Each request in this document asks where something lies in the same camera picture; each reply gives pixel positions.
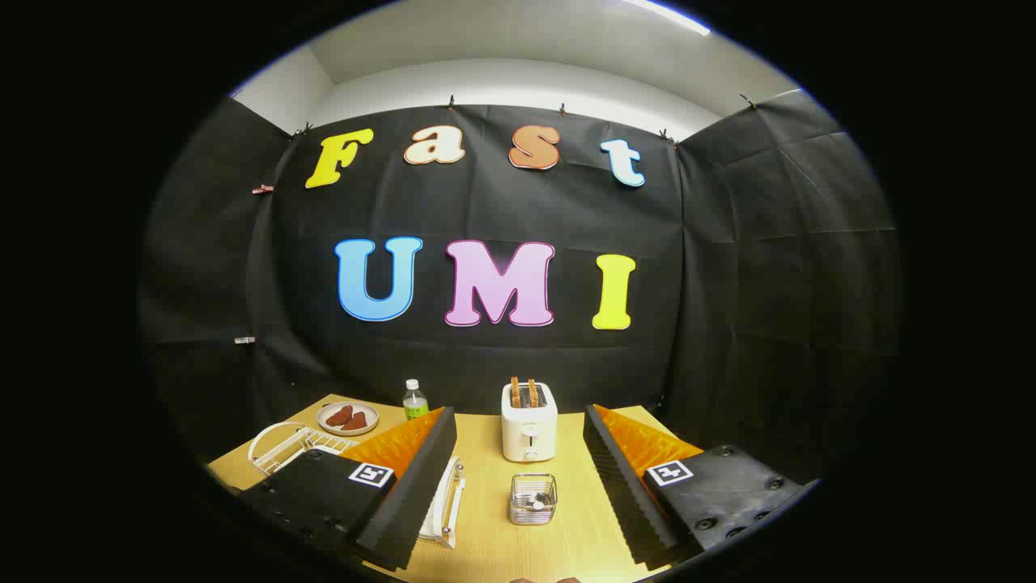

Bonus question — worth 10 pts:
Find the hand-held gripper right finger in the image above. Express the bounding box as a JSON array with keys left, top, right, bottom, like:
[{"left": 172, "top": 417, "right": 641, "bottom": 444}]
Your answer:
[{"left": 583, "top": 403, "right": 818, "bottom": 572}]

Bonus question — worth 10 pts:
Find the white toaster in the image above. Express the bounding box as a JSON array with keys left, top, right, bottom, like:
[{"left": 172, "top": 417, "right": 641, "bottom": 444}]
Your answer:
[{"left": 501, "top": 382, "right": 558, "bottom": 463}]

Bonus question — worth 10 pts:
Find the black backdrop cloth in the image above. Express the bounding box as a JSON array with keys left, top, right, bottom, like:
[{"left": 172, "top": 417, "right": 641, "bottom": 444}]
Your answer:
[{"left": 138, "top": 89, "right": 903, "bottom": 487}]

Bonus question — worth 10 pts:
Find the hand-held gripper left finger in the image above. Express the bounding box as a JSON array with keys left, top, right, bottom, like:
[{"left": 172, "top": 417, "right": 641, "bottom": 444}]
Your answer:
[{"left": 239, "top": 406, "right": 459, "bottom": 572}]

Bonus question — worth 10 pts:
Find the small beige plate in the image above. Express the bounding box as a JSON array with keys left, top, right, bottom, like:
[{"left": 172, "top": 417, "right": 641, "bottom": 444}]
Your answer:
[{"left": 316, "top": 402, "right": 380, "bottom": 436}]

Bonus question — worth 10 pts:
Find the white wire dish rack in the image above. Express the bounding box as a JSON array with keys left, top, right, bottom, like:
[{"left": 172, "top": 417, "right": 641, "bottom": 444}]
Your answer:
[{"left": 247, "top": 421, "right": 467, "bottom": 551}]

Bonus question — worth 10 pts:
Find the metal wire basket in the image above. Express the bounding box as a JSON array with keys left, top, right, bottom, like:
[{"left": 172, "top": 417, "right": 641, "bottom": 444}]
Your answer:
[{"left": 509, "top": 473, "right": 558, "bottom": 526}]

